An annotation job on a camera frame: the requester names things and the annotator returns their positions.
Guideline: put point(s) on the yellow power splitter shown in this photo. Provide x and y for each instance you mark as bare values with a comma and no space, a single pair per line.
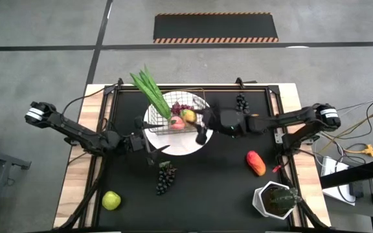
368,150

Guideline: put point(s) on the black hazard-striped floor mat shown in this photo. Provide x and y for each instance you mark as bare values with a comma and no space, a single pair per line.
215,27

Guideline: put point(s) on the red mango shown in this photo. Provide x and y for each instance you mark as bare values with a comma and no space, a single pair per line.
256,163

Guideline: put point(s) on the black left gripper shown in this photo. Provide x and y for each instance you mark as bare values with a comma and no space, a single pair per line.
134,142

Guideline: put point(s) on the silver metal bracket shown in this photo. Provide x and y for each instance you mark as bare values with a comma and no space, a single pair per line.
278,137

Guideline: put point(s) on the black metal table frame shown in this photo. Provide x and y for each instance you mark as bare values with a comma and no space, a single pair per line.
238,88

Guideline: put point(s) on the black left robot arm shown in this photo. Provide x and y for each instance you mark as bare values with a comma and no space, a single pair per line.
76,132

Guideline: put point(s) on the small red tag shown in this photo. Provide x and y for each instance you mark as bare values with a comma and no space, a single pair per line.
276,168

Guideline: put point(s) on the round white plate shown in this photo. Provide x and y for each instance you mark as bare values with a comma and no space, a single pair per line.
180,144

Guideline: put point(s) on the yellow round fruit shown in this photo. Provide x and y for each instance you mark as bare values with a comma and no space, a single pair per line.
188,116

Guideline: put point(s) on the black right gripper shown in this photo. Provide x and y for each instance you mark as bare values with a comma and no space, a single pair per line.
230,121

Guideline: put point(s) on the green apple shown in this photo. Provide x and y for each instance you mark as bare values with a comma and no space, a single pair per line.
111,200

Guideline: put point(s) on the pink peach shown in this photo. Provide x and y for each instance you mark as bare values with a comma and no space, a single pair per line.
177,123

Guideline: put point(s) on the cactus in white pot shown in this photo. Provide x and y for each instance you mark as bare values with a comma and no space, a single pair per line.
275,200

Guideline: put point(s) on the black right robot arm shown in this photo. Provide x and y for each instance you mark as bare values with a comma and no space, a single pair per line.
290,119

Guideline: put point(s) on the black table mat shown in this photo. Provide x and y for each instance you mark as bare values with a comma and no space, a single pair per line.
212,181

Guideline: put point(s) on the red grape bunch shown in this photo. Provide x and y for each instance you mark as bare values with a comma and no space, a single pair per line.
178,108

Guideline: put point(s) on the green onion bunch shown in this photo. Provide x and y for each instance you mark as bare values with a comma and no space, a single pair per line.
152,92

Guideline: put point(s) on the small black grape bunch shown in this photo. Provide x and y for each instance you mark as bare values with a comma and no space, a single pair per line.
242,104

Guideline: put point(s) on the large black grape bunch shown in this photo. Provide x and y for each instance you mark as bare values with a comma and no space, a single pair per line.
165,179

